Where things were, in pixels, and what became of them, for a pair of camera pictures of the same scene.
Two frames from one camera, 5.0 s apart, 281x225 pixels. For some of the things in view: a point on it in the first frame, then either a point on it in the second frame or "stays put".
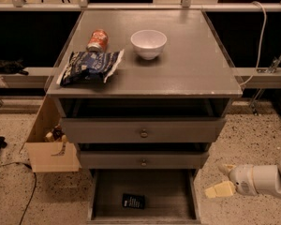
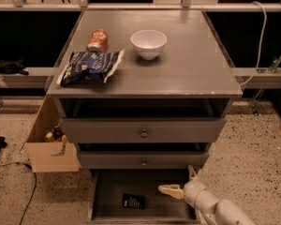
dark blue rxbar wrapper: x=133 y=201 stays put
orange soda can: x=98 y=41 stays put
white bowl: x=148 y=43 stays put
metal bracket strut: x=276 y=63 stays put
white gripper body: x=242 y=179 → x=192 y=190
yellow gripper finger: x=222 y=189 → x=172 y=189
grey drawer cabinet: x=150 y=114 stays put
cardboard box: x=49 y=157 stays put
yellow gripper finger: x=230 y=167 → x=192 y=174
